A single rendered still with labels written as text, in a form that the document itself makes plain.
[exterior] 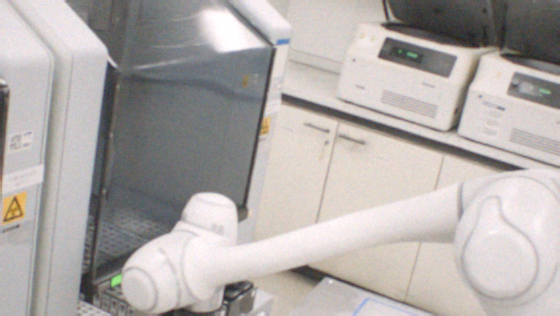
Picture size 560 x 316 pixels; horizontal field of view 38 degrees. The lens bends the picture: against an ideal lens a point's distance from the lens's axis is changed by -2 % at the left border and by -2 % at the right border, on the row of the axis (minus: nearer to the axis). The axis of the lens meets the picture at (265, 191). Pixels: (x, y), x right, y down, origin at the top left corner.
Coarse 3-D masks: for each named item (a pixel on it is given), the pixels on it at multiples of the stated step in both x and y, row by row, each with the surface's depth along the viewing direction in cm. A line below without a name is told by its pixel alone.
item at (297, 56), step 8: (296, 56) 452; (304, 56) 450; (312, 56) 448; (320, 56) 447; (304, 64) 451; (312, 64) 449; (320, 64) 446; (328, 64) 444; (336, 64) 442; (336, 72) 443
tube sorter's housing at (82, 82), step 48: (48, 0) 139; (240, 0) 195; (48, 48) 132; (96, 48) 138; (288, 48) 203; (96, 96) 141; (48, 144) 137; (96, 144) 225; (48, 192) 139; (96, 192) 229; (48, 240) 142; (240, 240) 214; (48, 288) 146
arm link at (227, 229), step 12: (192, 204) 144; (204, 204) 143; (216, 204) 143; (228, 204) 145; (192, 216) 143; (204, 216) 143; (216, 216) 143; (228, 216) 144; (180, 228) 143; (192, 228) 142; (204, 228) 143; (216, 228) 143; (228, 228) 144; (216, 240) 142; (228, 240) 145
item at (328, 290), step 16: (320, 288) 212; (336, 288) 214; (352, 288) 215; (304, 304) 202; (320, 304) 203; (336, 304) 205; (352, 304) 207; (368, 304) 208; (384, 304) 210; (400, 304) 211
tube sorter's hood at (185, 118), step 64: (64, 0) 148; (128, 0) 164; (192, 0) 183; (128, 64) 146; (192, 64) 163; (256, 64) 187; (128, 128) 150; (192, 128) 171; (256, 128) 198; (128, 192) 157; (192, 192) 180; (128, 256) 165
